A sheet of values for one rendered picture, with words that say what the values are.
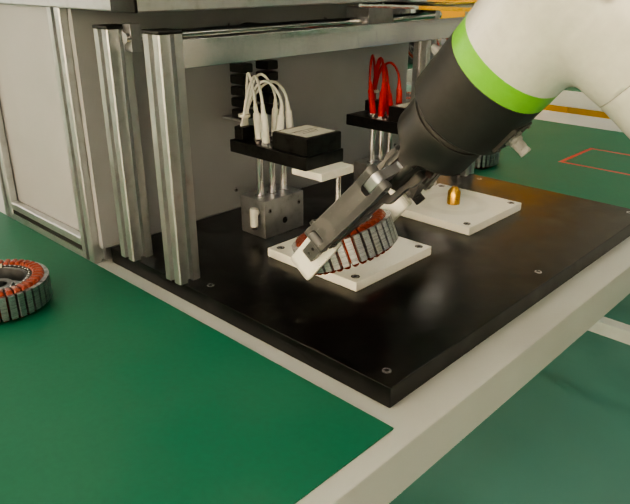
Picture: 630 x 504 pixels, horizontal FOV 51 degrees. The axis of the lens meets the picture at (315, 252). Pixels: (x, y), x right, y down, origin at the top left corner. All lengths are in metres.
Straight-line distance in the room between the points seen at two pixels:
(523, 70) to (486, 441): 1.41
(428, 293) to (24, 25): 0.62
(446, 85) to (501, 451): 1.37
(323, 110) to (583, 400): 1.24
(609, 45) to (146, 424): 0.46
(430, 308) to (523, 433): 1.16
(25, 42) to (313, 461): 0.68
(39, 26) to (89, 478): 0.58
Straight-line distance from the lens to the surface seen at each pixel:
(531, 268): 0.86
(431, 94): 0.53
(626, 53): 0.46
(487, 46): 0.50
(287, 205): 0.92
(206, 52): 0.76
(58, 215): 1.02
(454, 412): 0.62
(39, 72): 0.96
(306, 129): 0.86
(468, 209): 1.01
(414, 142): 0.56
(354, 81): 1.18
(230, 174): 1.01
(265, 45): 0.82
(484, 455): 1.77
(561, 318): 0.80
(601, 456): 1.85
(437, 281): 0.79
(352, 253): 0.66
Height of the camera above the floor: 1.11
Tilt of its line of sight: 23 degrees down
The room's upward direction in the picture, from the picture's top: straight up
